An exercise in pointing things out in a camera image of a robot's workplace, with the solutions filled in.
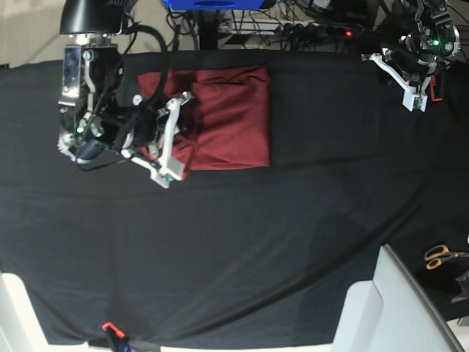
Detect maroon long-sleeve T-shirt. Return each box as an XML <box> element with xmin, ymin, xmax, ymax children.
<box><xmin>137</xmin><ymin>64</ymin><xmax>272</xmax><ymax>180</ymax></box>

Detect white power strip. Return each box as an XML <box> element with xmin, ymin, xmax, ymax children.
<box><xmin>218</xmin><ymin>18</ymin><xmax>364</xmax><ymax>39</ymax></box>

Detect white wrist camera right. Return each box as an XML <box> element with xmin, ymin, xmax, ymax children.
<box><xmin>149</xmin><ymin>157</ymin><xmax>185</xmax><ymax>188</ymax></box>

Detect blue clamp at bottom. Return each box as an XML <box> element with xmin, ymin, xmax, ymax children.
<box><xmin>101</xmin><ymin>321</ymin><xmax>133</xmax><ymax>352</ymax></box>

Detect dark round fan base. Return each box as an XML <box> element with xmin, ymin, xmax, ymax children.
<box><xmin>108</xmin><ymin>0</ymin><xmax>138</xmax><ymax>9</ymax></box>

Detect crumpled black plastic piece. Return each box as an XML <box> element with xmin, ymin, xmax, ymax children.
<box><xmin>451</xmin><ymin>271</ymin><xmax>469</xmax><ymax>304</ymax></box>

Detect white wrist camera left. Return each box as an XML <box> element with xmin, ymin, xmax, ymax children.
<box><xmin>402</xmin><ymin>90</ymin><xmax>428</xmax><ymax>112</ymax></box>

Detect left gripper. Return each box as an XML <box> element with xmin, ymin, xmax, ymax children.
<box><xmin>361</xmin><ymin>47</ymin><xmax>438</xmax><ymax>95</ymax></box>

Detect orange black clamp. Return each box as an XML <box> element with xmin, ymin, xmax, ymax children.
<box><xmin>429</xmin><ymin>73</ymin><xmax>446</xmax><ymax>102</ymax></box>

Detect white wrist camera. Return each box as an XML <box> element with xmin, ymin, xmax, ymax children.
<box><xmin>402</xmin><ymin>90</ymin><xmax>428</xmax><ymax>112</ymax></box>
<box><xmin>149</xmin><ymin>157</ymin><xmax>185</xmax><ymax>188</ymax></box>

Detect yellow-handled scissors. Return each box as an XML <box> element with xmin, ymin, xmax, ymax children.
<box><xmin>424</xmin><ymin>244</ymin><xmax>468</xmax><ymax>271</ymax></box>

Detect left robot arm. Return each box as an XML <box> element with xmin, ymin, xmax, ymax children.
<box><xmin>361</xmin><ymin>1</ymin><xmax>461</xmax><ymax>96</ymax></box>

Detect blue plastic box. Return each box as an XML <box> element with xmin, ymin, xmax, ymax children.
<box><xmin>163</xmin><ymin>0</ymin><xmax>264</xmax><ymax>11</ymax></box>

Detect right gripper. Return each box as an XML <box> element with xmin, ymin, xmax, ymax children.
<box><xmin>119</xmin><ymin>91</ymin><xmax>195</xmax><ymax>173</ymax></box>

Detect black table cloth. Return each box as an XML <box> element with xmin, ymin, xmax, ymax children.
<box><xmin>1</xmin><ymin>51</ymin><xmax>468</xmax><ymax>348</ymax></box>

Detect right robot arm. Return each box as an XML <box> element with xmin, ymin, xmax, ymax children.
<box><xmin>58</xmin><ymin>1</ymin><xmax>193</xmax><ymax>180</ymax></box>

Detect black stand post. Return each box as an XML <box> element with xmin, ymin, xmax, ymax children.
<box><xmin>197</xmin><ymin>10</ymin><xmax>224</xmax><ymax>50</ymax></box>

